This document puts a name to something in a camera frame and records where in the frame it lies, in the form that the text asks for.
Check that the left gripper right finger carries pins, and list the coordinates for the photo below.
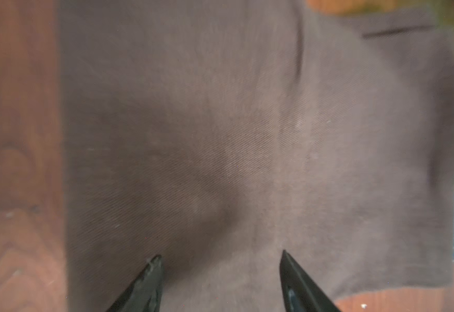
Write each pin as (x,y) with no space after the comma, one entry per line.
(300,292)

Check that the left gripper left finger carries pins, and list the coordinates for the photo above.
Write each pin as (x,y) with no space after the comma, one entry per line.
(144,294)

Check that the brown trousers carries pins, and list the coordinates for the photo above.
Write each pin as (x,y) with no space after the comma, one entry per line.
(220,133)

